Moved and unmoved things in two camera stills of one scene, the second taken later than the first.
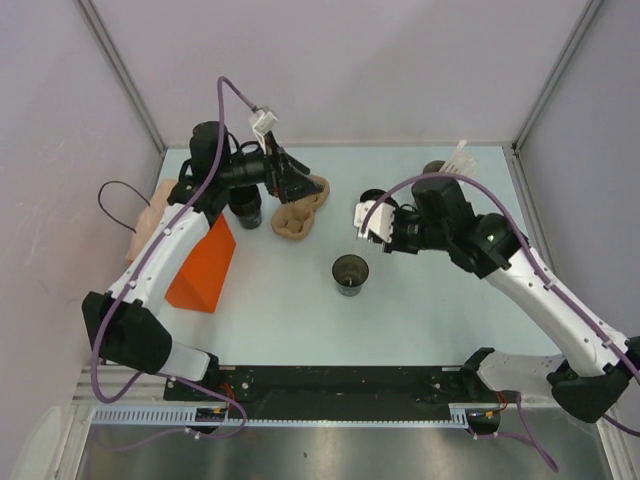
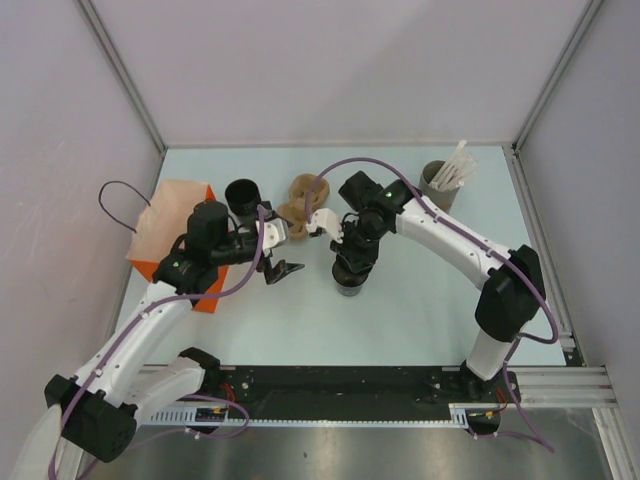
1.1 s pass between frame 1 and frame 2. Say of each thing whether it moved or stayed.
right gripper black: moved
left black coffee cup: stayed
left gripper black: moved
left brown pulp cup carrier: stayed
